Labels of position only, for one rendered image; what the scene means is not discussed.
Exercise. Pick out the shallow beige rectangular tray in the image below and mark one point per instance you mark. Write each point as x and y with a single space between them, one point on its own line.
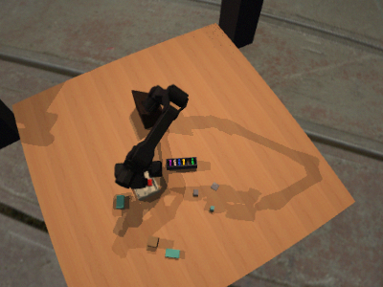
143 193

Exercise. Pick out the brown cube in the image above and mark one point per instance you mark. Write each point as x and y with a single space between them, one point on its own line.
152 241

